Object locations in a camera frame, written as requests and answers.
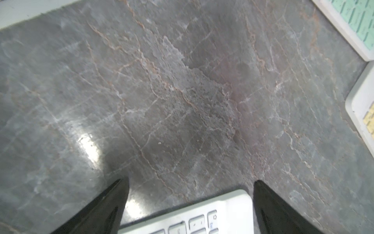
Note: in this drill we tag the yellow key keyboard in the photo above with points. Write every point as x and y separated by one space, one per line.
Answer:
360 105

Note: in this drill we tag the white key keyboard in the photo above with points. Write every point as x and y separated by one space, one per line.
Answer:
230 213

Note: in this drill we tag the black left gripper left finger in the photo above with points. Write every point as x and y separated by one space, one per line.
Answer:
103 214

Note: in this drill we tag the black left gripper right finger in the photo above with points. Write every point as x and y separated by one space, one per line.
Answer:
276 216

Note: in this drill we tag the green key keyboard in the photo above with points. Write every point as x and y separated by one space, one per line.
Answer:
354 19

